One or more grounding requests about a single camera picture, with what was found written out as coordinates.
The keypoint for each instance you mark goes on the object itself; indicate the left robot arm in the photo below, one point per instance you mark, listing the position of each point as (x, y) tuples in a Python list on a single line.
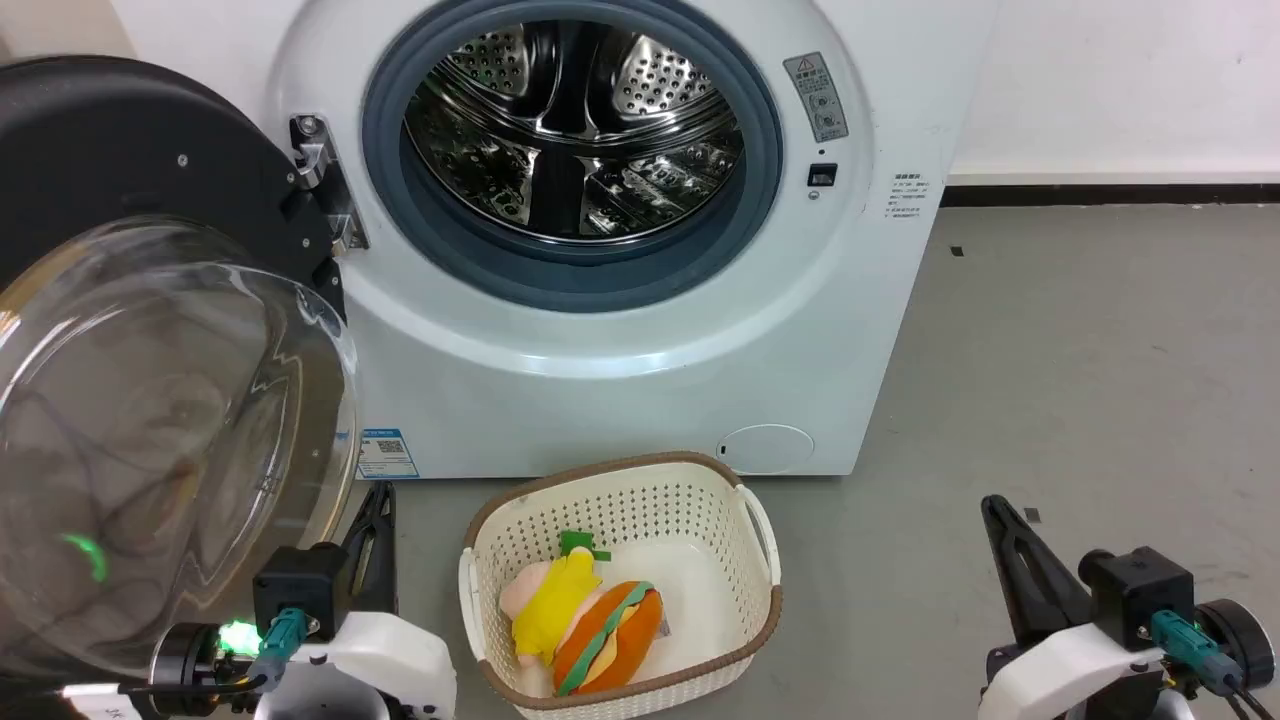
[(185, 665)]

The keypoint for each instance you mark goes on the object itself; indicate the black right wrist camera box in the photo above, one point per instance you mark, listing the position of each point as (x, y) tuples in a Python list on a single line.
[(1140, 595)]

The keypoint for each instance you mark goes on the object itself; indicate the black wall baseboard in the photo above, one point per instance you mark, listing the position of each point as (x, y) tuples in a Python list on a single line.
[(1110, 195)]

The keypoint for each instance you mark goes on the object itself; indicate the white front-load washing machine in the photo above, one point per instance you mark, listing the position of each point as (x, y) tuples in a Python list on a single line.
[(620, 400)]

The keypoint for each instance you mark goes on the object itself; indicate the yellow and pink plush doll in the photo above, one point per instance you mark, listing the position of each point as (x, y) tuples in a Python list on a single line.
[(552, 605)]

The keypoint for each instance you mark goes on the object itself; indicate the round white filter cover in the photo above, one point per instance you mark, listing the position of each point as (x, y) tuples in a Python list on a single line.
[(767, 450)]

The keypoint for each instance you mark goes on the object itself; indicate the black washing machine door with glass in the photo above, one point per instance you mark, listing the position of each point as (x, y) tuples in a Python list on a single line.
[(100, 140)]

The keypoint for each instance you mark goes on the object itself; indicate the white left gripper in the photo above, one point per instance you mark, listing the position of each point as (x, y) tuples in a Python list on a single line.
[(380, 665)]

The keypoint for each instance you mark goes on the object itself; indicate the white plastic laundry basket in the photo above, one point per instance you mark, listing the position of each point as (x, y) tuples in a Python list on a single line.
[(640, 500)]

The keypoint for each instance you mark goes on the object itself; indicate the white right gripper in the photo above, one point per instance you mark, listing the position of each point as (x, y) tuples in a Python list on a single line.
[(1060, 675)]

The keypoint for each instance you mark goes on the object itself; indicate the blue energy label sticker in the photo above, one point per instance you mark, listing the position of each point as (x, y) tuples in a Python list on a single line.
[(388, 455)]

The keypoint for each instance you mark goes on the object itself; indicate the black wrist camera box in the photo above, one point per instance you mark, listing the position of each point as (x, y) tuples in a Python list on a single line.
[(1140, 595), (300, 590)]

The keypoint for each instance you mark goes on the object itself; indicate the orange hamburger plush toy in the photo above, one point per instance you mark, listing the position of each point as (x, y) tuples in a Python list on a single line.
[(610, 640)]

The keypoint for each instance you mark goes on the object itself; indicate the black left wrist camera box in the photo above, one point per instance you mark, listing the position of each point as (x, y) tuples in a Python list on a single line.
[(300, 590)]

